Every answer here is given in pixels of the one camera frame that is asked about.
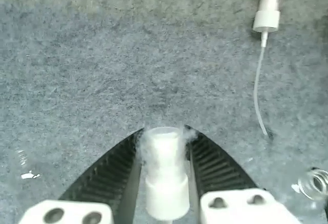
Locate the white spray top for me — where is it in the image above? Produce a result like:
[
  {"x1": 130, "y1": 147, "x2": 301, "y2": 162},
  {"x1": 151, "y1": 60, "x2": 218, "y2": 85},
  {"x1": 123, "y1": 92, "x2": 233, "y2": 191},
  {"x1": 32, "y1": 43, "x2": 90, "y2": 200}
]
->
[
  {"x1": 142, "y1": 126, "x2": 191, "y2": 221},
  {"x1": 252, "y1": 0, "x2": 280, "y2": 137}
]

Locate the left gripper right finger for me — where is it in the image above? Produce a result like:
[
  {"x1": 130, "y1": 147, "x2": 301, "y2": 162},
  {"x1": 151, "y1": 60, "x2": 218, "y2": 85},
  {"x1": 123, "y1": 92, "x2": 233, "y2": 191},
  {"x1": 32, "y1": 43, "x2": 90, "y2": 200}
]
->
[{"x1": 183, "y1": 124, "x2": 301, "y2": 224}]

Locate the clear plastic bottle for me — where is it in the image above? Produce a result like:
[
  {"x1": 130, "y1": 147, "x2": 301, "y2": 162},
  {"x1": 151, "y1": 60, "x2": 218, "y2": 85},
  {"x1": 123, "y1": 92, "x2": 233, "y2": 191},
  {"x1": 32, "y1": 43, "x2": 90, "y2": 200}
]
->
[
  {"x1": 292, "y1": 167, "x2": 328, "y2": 201},
  {"x1": 0, "y1": 147, "x2": 42, "y2": 181}
]

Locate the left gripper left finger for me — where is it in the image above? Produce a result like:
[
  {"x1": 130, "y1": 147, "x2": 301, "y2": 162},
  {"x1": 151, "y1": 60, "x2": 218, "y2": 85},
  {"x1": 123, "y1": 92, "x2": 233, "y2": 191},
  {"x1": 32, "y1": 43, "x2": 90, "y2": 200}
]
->
[{"x1": 17, "y1": 127, "x2": 145, "y2": 224}]

